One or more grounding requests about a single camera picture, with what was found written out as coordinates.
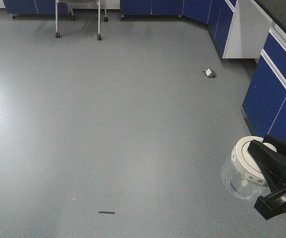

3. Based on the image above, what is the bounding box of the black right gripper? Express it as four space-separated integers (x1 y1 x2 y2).
248 134 286 220

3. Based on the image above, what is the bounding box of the glass jar with white lid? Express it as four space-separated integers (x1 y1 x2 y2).
221 136 271 201

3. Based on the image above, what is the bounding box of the floor outlet box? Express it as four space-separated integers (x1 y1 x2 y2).
202 68 216 78

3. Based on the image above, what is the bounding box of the blue lab cabinets back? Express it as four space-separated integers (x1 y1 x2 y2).
120 0 273 60

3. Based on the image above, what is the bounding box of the black strip on floor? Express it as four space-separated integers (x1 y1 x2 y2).
98 211 115 214

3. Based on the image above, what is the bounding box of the blue cabinet far left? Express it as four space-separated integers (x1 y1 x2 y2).
3 0 56 19

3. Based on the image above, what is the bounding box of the wheeled chair frame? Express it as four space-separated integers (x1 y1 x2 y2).
55 0 109 41

